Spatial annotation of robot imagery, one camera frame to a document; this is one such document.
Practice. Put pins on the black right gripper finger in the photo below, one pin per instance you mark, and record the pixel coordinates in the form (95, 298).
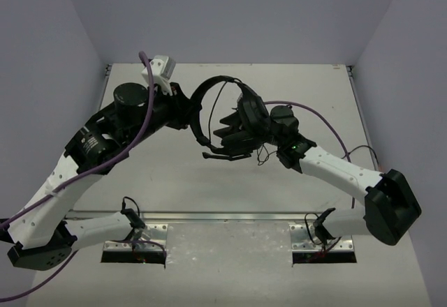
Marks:
(233, 119)
(229, 133)

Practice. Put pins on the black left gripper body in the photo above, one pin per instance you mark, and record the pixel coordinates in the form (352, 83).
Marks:
(178, 108)

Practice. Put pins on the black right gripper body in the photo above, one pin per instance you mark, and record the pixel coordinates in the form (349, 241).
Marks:
(258, 130)

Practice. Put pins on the black headset with microphone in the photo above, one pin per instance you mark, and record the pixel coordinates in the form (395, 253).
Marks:
(249, 101)

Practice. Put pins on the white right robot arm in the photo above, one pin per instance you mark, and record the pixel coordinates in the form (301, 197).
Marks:
(387, 207)

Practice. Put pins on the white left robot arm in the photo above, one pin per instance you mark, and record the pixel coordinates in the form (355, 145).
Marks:
(40, 235)

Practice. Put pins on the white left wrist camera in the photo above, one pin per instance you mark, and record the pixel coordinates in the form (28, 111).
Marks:
(162, 68)

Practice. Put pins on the right aluminium base plate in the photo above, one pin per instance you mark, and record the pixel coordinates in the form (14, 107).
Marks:
(303, 239)

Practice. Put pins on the aluminium base plate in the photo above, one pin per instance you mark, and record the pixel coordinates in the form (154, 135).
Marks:
(152, 239)
(303, 239)

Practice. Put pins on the left aluminium base plate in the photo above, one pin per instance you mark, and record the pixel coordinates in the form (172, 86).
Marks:
(152, 239)

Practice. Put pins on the aluminium table rail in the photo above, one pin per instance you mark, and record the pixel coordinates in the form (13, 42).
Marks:
(183, 216)

